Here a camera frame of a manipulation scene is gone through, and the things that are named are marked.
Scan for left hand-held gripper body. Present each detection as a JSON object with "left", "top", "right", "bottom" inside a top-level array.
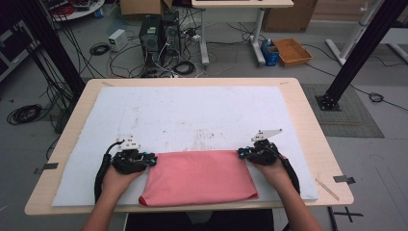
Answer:
[{"left": 110, "top": 136, "right": 152, "bottom": 176}]

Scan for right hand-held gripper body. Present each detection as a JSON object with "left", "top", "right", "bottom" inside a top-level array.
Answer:
[{"left": 248, "top": 128, "right": 284, "bottom": 167}]

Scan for pink tank top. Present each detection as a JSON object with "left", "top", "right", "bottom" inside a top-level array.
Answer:
[{"left": 138, "top": 149, "right": 260, "bottom": 208}]

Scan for person's right hand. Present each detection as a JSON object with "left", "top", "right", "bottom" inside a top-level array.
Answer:
[{"left": 249, "top": 156, "right": 291, "bottom": 190}]

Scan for person's left hand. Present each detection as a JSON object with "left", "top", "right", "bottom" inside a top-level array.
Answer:
[{"left": 101, "top": 165, "right": 146, "bottom": 199}]

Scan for light wooden table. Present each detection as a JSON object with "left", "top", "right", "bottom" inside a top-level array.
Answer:
[{"left": 24, "top": 77, "right": 355, "bottom": 217}]

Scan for white table mat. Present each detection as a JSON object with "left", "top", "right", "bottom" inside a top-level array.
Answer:
[{"left": 51, "top": 85, "right": 319, "bottom": 208}]

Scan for person's dark trousers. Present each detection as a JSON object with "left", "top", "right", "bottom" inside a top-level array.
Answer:
[{"left": 123, "top": 208, "right": 276, "bottom": 231}]

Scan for thin wooden stick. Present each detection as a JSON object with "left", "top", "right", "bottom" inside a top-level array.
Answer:
[{"left": 315, "top": 178, "right": 341, "bottom": 202}]

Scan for grey tape piece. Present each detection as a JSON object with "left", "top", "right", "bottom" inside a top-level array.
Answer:
[
  {"left": 33, "top": 162, "right": 60, "bottom": 175},
  {"left": 332, "top": 174, "right": 356, "bottom": 186}
]

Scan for grey floor mat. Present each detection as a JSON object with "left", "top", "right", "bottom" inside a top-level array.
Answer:
[{"left": 300, "top": 83, "right": 385, "bottom": 140}]

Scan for blue container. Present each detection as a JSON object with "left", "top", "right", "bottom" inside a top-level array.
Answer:
[{"left": 260, "top": 38, "right": 281, "bottom": 67}]

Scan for orange plastic basket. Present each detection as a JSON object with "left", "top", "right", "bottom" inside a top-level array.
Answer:
[{"left": 272, "top": 38, "right": 314, "bottom": 68}]

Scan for black computer tower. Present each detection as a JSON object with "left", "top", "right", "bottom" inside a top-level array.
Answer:
[
  {"left": 160, "top": 11, "right": 183, "bottom": 56},
  {"left": 138, "top": 14, "right": 164, "bottom": 68}
]

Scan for white power supply box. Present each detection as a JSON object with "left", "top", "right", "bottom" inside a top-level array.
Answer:
[{"left": 107, "top": 28, "right": 129, "bottom": 52}]

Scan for large brown cardboard box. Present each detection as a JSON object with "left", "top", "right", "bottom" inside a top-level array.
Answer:
[{"left": 262, "top": 0, "right": 319, "bottom": 33}]

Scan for white height-adjustable desk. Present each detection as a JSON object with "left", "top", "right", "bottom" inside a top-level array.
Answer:
[{"left": 191, "top": 0, "right": 294, "bottom": 67}]

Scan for white metal stand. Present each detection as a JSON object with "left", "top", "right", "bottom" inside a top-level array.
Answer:
[{"left": 324, "top": 0, "right": 408, "bottom": 66}]

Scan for round white table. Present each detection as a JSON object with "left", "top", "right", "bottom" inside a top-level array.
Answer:
[{"left": 41, "top": 0, "right": 106, "bottom": 23}]

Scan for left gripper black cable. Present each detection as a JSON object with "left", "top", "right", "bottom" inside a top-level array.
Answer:
[{"left": 93, "top": 140, "right": 125, "bottom": 204}]

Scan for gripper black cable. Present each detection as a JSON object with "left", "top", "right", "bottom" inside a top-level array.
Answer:
[
  {"left": 93, "top": 140, "right": 125, "bottom": 204},
  {"left": 270, "top": 145, "right": 301, "bottom": 196}
]

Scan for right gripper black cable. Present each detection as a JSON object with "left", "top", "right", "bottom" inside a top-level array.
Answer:
[{"left": 270, "top": 145, "right": 301, "bottom": 196}]

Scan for large black cable coil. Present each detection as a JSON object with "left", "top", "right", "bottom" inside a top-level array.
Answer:
[{"left": 6, "top": 103, "right": 44, "bottom": 126}]

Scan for small black cable coil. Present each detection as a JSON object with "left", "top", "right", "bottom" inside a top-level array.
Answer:
[{"left": 369, "top": 91, "right": 385, "bottom": 104}]

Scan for black metal frame post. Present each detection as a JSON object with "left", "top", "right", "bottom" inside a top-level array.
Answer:
[
  {"left": 315, "top": 0, "right": 408, "bottom": 113},
  {"left": 18, "top": 0, "right": 87, "bottom": 97}
]

